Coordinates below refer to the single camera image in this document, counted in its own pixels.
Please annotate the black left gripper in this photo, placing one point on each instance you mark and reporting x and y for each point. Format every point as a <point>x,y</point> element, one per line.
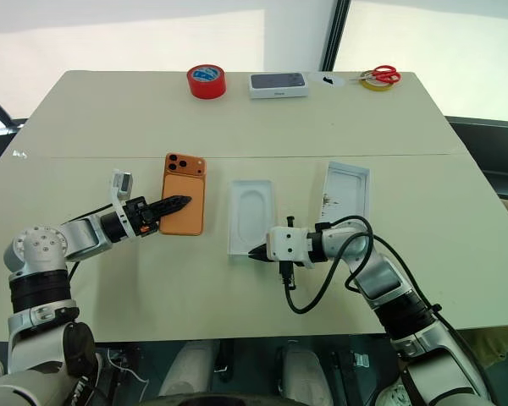
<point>140,213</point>

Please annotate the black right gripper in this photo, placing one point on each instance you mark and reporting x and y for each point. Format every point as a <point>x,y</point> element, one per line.
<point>287,272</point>

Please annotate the orange smartphone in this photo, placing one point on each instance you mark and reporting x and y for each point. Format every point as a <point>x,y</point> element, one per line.
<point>182,220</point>

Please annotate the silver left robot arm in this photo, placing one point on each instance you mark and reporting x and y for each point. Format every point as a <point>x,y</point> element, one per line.
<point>38,249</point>

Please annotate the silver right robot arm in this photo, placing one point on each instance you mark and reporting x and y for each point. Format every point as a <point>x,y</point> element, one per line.
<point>381,279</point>

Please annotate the white phone box base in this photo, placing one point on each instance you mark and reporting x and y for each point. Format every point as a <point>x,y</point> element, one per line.
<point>251,211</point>

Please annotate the white phone box lid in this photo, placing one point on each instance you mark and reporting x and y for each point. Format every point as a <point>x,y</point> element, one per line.
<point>348,188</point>

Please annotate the closed white phone box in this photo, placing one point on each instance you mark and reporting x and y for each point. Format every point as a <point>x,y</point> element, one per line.
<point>278,86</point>

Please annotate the red tape roll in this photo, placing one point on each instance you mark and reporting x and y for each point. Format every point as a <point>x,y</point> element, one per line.
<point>206,82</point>

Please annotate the white rounded robot foot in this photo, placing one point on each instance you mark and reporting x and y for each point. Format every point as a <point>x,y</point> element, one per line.
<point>305,372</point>
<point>188,368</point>

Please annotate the small white debris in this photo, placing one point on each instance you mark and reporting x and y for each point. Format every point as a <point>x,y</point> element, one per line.
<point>19,154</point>

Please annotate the white paper scrap black mark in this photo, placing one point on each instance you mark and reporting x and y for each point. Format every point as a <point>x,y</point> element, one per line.
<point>327,80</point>

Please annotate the yellow tape roll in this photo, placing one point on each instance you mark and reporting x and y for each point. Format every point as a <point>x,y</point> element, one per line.
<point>376,86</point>

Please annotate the dark side bench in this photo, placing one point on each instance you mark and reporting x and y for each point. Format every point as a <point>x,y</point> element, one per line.
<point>491,148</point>

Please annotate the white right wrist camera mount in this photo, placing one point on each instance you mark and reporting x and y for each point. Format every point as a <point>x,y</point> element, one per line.
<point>288,246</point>

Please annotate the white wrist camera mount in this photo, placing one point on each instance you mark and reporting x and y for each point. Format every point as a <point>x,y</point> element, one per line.
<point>288,246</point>
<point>121,182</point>

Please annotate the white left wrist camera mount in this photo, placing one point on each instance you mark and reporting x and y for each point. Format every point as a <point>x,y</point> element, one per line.
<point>121,182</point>

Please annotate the dark window frame post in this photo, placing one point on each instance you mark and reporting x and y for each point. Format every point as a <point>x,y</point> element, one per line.
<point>335,34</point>

